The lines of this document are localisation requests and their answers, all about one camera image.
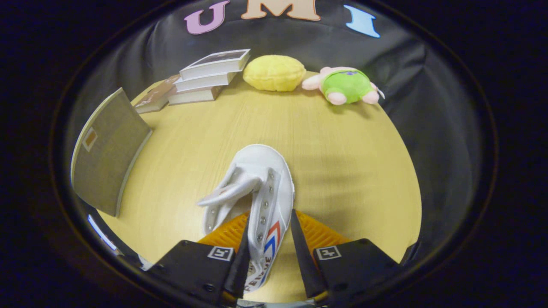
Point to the plain white book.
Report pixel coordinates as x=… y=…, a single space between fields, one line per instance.
x=205 y=82

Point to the yellow plush cushion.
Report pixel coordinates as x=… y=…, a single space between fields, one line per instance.
x=274 y=72

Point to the black backdrop cloth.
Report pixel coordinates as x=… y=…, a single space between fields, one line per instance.
x=428 y=107

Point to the white canvas shoe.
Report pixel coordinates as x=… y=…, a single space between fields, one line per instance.
x=265 y=171

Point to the grey fabric storage box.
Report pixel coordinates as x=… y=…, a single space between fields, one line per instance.
x=107 y=149

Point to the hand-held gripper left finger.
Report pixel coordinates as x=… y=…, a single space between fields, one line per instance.
x=242 y=269

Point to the pink and green plush toy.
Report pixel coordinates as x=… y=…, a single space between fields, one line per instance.
x=346 y=85

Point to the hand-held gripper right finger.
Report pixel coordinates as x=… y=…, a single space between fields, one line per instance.
x=306 y=265

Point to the thick book with brownish cover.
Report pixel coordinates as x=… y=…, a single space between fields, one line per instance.
x=192 y=96

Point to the brown cover book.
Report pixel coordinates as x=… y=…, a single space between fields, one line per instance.
x=147 y=102

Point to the white book with portrait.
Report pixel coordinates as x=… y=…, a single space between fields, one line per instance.
x=214 y=64

